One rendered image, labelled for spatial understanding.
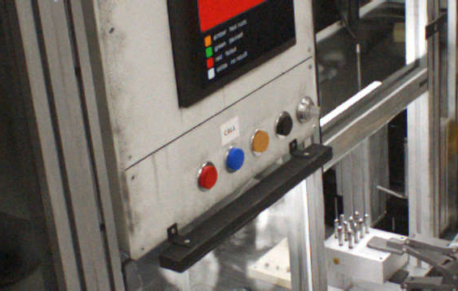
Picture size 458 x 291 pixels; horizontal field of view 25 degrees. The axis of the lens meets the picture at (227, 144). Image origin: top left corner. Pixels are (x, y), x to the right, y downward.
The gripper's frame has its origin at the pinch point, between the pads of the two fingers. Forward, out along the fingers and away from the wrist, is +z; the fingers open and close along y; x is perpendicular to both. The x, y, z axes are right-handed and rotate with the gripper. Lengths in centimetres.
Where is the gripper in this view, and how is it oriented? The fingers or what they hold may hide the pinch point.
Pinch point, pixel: (386, 258)
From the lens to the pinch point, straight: 185.5
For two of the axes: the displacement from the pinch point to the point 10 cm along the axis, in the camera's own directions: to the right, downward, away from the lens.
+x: -5.8, 3.8, -7.2
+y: -0.8, -9.1, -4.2
